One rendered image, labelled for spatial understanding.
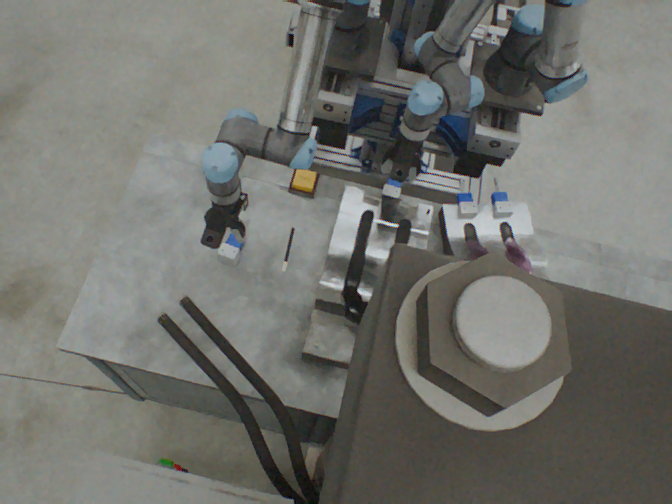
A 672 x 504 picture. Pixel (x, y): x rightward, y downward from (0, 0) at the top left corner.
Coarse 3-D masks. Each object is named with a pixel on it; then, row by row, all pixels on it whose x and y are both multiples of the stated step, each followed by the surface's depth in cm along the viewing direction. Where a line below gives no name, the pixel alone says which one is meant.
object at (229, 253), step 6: (234, 234) 169; (228, 240) 169; (234, 240) 169; (222, 246) 166; (228, 246) 166; (234, 246) 168; (240, 246) 168; (222, 252) 165; (228, 252) 166; (234, 252) 166; (222, 258) 167; (228, 258) 166; (234, 258) 165; (234, 264) 168
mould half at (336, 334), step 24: (360, 192) 173; (384, 216) 170; (408, 216) 171; (336, 240) 167; (384, 240) 168; (336, 264) 161; (336, 288) 155; (360, 288) 156; (312, 312) 160; (336, 312) 158; (312, 336) 157; (336, 336) 158; (312, 360) 160; (336, 360) 155
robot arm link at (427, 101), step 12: (420, 84) 141; (432, 84) 141; (420, 96) 140; (432, 96) 140; (444, 96) 143; (408, 108) 145; (420, 108) 141; (432, 108) 141; (444, 108) 144; (408, 120) 147; (420, 120) 145; (432, 120) 146
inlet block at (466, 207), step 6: (462, 180) 181; (462, 186) 180; (462, 192) 179; (456, 198) 180; (462, 198) 178; (468, 198) 178; (462, 204) 175; (468, 204) 175; (474, 204) 176; (462, 210) 174; (468, 210) 175; (474, 210) 175; (462, 216) 176; (468, 216) 176; (474, 216) 177
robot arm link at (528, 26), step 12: (528, 12) 156; (540, 12) 157; (516, 24) 157; (528, 24) 154; (540, 24) 154; (516, 36) 158; (528, 36) 156; (540, 36) 154; (504, 48) 165; (516, 48) 160; (528, 48) 156; (516, 60) 164
